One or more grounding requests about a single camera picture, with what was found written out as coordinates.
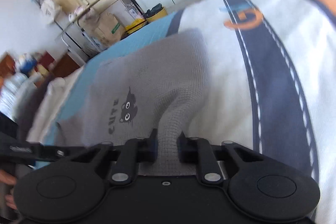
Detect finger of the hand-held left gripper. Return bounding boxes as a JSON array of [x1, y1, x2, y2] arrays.
[[0, 132, 90, 164]]

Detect brown paper bag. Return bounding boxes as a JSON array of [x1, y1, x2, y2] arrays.
[[93, 12, 126, 48]]

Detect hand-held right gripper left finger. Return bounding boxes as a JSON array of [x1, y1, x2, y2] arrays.
[[79, 128, 159, 186]]

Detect person's left hand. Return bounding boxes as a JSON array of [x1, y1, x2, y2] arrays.
[[0, 170, 18, 210]]

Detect white and blue plush toys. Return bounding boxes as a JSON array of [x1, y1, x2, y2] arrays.
[[15, 53, 40, 75]]

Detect grey knit shirt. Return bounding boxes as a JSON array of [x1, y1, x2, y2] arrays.
[[55, 28, 210, 177]]

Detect yellow bin with black liner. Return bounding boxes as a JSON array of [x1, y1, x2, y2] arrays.
[[142, 3, 169, 24]]

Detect light blue quilt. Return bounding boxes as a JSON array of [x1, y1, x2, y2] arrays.
[[0, 71, 30, 121]]

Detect metal wire rack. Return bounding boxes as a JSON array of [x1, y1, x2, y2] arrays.
[[31, 0, 148, 60]]

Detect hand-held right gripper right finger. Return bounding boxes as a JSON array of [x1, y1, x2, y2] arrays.
[[176, 130, 264, 186]]

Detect folded white blanket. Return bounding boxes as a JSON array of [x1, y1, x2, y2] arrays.
[[26, 67, 88, 146]]

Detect yellow plastic bag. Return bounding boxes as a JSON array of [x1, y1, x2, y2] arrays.
[[124, 18, 147, 35]]

